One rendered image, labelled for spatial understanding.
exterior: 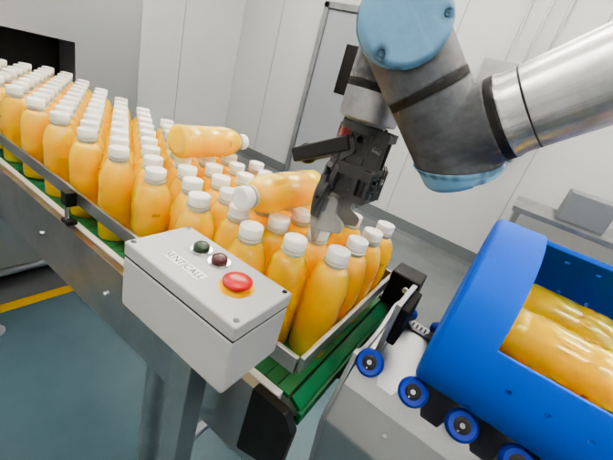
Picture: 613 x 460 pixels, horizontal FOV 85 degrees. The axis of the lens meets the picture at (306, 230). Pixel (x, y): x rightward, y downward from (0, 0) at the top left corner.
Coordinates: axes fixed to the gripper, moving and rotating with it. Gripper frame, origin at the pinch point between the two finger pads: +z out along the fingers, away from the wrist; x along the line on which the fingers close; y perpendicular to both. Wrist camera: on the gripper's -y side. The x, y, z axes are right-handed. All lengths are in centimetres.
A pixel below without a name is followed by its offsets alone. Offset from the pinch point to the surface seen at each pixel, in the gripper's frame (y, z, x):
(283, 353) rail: 7.9, 13.2, -15.7
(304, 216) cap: -4.9, -0.2, 2.2
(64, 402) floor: -76, 110, -10
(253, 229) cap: -5.2, -0.6, -12.3
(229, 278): 2.5, -0.8, -24.8
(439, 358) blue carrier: 26.3, 3.9, -8.8
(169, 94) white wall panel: -386, 44, 248
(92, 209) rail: -46, 14, -16
